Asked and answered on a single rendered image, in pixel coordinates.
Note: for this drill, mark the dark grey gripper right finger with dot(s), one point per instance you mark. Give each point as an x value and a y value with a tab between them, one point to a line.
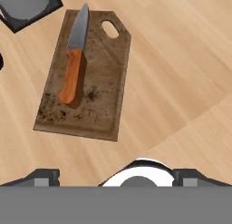
188	177

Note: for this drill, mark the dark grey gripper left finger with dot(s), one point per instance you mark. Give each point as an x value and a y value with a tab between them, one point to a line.
45	177

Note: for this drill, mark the white plate with black rim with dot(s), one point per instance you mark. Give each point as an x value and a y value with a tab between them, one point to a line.
142	174

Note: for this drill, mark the brown wooden cutting board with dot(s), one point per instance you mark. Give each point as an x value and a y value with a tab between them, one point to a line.
99	82

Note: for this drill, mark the small black round object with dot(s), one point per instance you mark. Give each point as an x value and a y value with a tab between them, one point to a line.
1	62

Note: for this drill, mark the dark square grey-topped object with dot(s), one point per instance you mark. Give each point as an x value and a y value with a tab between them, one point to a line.
25	7

